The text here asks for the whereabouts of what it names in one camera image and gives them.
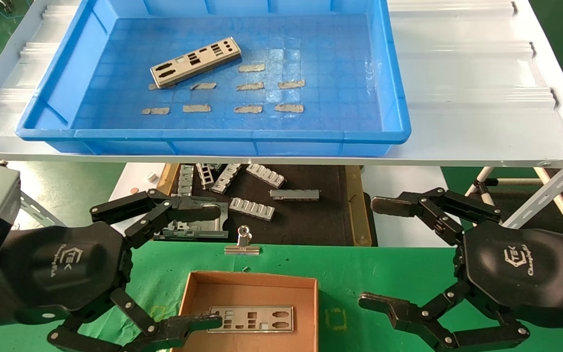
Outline wooden framed black tray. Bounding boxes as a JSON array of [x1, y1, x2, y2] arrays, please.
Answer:
[[137, 164, 372, 247]]

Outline brown cardboard box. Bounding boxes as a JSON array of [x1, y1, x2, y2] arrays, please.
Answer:
[[170, 270, 319, 352]]

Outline blue plastic tray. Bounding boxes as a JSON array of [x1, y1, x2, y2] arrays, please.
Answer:
[[15, 0, 412, 157]]

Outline perforated steel angle brace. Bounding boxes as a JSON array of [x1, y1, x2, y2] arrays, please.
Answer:
[[501, 147, 563, 235], [20, 191, 66, 229]]

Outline silver slotted shield plate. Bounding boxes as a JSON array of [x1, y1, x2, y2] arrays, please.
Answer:
[[211, 306, 294, 333]]

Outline green cloth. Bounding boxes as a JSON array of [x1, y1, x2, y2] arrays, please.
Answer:
[[0, 237, 563, 352]]

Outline large grey metal plate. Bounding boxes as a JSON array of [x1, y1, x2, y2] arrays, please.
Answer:
[[153, 196, 229, 241]]

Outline silver round-holed shield plate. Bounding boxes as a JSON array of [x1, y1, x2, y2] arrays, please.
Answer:
[[150, 37, 242, 89]]

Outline grey flat metal bar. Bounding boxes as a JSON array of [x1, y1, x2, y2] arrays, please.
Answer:
[[269, 189, 321, 201]]

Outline white pipe rack black joints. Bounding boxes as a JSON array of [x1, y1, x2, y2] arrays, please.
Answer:
[[455, 166, 548, 230]]

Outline silver binder clip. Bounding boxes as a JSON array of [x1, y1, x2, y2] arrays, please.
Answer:
[[224, 225, 261, 256]]

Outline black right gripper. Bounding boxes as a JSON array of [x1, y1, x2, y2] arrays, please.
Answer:
[[359, 188, 563, 352]]

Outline white corrugated shelf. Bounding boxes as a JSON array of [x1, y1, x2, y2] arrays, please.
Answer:
[[0, 0, 563, 169]]

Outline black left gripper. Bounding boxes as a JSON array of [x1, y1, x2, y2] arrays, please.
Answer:
[[0, 188, 223, 352]]

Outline grey slotted metal part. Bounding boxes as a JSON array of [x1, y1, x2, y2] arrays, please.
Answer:
[[246, 164, 287, 189], [196, 163, 215, 190], [229, 197, 276, 221], [178, 165, 195, 196], [212, 163, 243, 195]]

